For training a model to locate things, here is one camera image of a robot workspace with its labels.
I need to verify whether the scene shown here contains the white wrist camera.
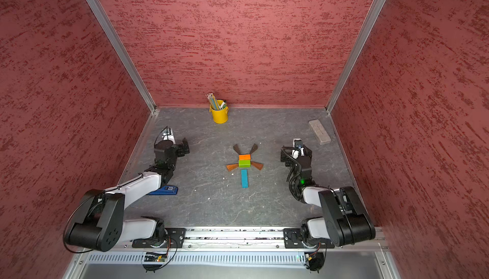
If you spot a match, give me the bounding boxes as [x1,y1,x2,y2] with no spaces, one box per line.
[291,138,305,159]
[154,126,176,145]

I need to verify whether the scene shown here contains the grey marbled pencil case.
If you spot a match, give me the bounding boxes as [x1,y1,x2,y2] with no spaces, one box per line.
[308,119,331,145]

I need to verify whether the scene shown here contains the aluminium corner post right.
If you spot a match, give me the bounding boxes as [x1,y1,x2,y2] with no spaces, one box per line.
[325,0,386,115]

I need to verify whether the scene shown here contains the aluminium corner post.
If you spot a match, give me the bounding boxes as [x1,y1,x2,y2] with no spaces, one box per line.
[85,0,157,114]
[325,0,386,115]

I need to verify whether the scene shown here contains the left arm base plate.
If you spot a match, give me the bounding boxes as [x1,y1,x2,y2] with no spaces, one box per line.
[132,228,187,250]

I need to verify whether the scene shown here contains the yellow metal pencil bucket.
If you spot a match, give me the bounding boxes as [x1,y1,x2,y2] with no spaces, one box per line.
[210,100,229,124]

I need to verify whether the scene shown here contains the aluminium front rail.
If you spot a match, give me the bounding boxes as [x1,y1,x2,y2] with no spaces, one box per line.
[81,225,388,251]

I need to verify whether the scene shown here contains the blue black utility knife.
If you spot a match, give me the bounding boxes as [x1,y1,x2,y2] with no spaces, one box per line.
[148,185,178,196]

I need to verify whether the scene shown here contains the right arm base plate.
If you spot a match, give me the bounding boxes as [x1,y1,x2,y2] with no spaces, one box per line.
[283,228,335,250]

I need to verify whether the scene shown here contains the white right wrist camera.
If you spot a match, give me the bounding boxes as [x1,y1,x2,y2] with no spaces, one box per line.
[291,138,305,159]

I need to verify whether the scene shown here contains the orange brown triangle block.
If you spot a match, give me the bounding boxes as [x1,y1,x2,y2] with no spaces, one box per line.
[226,163,239,171]

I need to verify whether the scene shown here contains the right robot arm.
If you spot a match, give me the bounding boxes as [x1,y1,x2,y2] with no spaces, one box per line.
[280,145,376,248]

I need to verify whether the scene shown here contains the red brown triangle block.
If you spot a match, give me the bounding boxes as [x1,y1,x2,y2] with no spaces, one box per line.
[251,161,264,171]

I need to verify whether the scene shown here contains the teal long block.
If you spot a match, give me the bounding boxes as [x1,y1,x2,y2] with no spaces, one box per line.
[241,169,249,189]

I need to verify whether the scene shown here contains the orange rectangular block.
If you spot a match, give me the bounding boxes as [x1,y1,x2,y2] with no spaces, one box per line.
[239,154,251,161]

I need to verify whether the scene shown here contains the white slotted cable duct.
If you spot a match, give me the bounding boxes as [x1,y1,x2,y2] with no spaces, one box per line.
[87,251,306,268]

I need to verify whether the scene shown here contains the aluminium corner post left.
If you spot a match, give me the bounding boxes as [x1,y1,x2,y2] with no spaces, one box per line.
[85,0,157,114]

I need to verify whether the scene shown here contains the black right camera cable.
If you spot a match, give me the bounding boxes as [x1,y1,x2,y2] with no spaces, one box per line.
[282,147,306,200]

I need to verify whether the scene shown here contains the pencils in bucket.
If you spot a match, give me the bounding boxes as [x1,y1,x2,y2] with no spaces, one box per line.
[206,93,221,111]

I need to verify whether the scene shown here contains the dark brown triangle block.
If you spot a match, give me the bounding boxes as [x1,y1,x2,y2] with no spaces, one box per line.
[250,143,258,154]

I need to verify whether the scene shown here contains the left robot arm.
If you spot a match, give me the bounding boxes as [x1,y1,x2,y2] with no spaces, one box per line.
[63,138,190,254]

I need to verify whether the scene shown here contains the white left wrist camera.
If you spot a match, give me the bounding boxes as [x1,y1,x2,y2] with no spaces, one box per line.
[154,126,176,145]

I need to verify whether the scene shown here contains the green rectangular block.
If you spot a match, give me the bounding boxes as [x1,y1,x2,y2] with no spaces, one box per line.
[238,160,251,168]

